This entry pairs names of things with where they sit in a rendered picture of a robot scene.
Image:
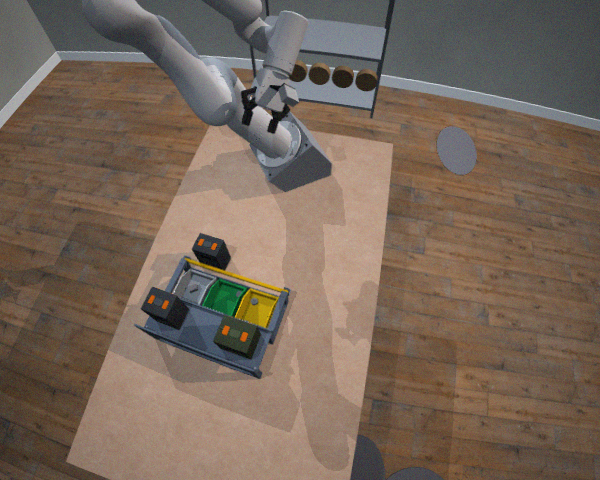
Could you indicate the green bin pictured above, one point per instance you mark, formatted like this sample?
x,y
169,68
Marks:
x,y
222,297

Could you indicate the yellow open bin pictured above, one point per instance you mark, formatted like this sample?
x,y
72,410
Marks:
x,y
257,314

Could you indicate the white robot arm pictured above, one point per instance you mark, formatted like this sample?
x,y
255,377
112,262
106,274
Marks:
x,y
209,90

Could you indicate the dark blue metal shelf rack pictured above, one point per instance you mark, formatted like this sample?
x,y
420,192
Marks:
x,y
201,324

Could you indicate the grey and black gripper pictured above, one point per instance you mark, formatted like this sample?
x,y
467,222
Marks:
x,y
266,97

